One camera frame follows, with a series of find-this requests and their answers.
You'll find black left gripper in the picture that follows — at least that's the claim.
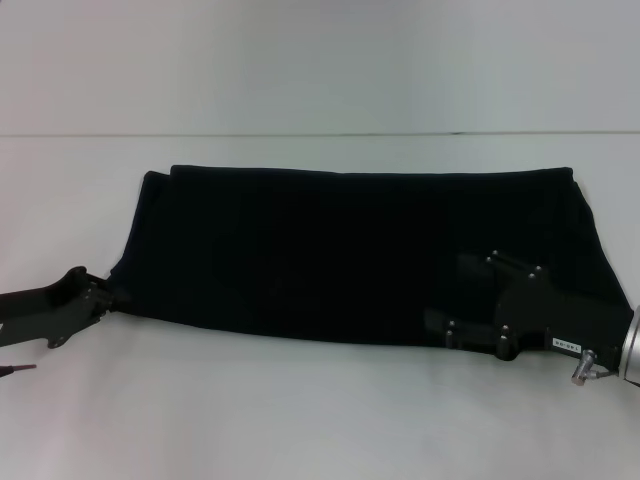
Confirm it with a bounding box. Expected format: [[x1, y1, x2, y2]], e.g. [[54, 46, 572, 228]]
[[0, 267, 132, 350]]

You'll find grey left gripper cable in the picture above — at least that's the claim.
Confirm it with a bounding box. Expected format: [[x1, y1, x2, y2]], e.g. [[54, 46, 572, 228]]
[[0, 363, 39, 379]]

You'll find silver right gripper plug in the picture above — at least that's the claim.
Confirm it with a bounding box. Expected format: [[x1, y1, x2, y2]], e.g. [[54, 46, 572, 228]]
[[571, 349, 600, 386]]

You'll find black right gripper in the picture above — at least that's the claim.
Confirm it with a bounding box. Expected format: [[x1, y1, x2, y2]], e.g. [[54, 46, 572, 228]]
[[423, 250, 632, 369]]

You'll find black shirt with FREE print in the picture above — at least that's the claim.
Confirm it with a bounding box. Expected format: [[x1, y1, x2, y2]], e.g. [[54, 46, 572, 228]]
[[107, 163, 632, 351]]

